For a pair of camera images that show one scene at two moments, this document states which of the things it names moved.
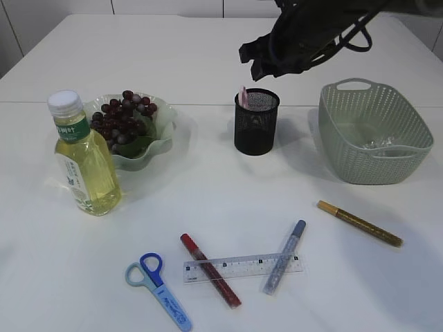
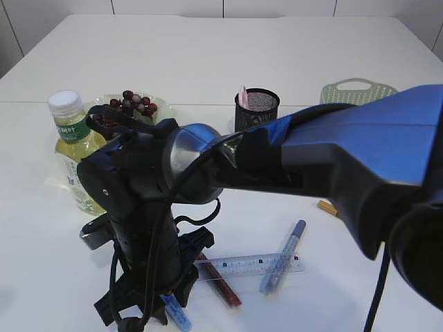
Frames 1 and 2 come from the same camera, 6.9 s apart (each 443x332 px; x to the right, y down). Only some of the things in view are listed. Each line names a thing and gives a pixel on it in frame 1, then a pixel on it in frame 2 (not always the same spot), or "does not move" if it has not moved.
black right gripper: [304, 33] -> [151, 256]
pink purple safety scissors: [243, 97] does not move
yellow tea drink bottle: [84, 157] does not move
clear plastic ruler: [223, 268] does not move
